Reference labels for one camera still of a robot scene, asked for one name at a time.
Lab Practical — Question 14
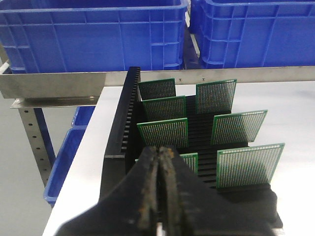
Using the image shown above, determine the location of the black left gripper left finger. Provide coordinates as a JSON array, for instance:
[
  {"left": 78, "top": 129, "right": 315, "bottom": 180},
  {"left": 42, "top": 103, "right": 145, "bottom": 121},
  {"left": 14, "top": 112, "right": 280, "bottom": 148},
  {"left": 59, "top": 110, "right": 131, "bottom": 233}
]
[{"left": 56, "top": 147, "right": 158, "bottom": 236}]

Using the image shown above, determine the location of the small blue bin below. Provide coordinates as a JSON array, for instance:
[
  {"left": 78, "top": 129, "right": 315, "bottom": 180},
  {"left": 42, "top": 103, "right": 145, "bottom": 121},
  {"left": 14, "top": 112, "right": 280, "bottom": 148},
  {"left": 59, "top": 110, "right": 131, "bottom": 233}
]
[{"left": 43, "top": 106, "right": 95, "bottom": 207}]

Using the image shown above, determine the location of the green board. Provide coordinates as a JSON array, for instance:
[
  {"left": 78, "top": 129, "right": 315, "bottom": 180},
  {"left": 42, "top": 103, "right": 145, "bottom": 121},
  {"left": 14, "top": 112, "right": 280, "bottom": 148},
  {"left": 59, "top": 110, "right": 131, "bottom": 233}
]
[
  {"left": 216, "top": 143, "right": 285, "bottom": 189},
  {"left": 137, "top": 118, "right": 189, "bottom": 148},
  {"left": 138, "top": 78, "right": 176, "bottom": 100},
  {"left": 211, "top": 110, "right": 268, "bottom": 145},
  {"left": 142, "top": 95, "right": 187, "bottom": 121},
  {"left": 134, "top": 152, "right": 199, "bottom": 175},
  {"left": 195, "top": 79, "right": 237, "bottom": 114}
]

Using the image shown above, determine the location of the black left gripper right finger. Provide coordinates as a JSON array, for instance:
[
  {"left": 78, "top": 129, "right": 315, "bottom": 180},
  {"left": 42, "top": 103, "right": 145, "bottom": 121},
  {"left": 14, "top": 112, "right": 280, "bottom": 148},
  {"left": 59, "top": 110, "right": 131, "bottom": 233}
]
[{"left": 159, "top": 146, "right": 277, "bottom": 236}]

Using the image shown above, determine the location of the black slotted board rack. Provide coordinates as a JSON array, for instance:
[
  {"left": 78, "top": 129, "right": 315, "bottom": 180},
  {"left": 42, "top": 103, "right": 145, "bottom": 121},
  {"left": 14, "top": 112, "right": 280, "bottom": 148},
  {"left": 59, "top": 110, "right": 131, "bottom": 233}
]
[{"left": 98, "top": 66, "right": 284, "bottom": 229}]

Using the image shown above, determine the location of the large blue crate centre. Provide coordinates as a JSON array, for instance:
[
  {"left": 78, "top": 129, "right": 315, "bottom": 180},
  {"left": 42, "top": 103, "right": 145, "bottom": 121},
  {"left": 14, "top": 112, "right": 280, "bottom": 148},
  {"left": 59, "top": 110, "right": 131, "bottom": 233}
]
[{"left": 190, "top": 0, "right": 315, "bottom": 69}]

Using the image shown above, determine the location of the perforated steel shelf post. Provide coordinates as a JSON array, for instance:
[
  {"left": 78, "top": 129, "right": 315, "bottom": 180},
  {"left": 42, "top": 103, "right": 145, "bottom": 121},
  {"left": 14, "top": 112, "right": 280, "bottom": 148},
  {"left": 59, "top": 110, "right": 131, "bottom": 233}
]
[{"left": 11, "top": 96, "right": 98, "bottom": 185}]

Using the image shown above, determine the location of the large blue crate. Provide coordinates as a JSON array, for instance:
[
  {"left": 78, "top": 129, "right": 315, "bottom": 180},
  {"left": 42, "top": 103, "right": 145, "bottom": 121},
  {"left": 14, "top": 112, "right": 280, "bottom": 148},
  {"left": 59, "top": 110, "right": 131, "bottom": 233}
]
[
  {"left": 0, "top": 0, "right": 188, "bottom": 73},
  {"left": 190, "top": 0, "right": 315, "bottom": 69}
]

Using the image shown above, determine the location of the large blue crate left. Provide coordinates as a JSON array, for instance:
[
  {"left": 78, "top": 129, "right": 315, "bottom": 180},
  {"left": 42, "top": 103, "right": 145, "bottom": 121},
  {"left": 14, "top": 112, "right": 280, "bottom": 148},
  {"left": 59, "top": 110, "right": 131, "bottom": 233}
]
[{"left": 0, "top": 0, "right": 188, "bottom": 73}]

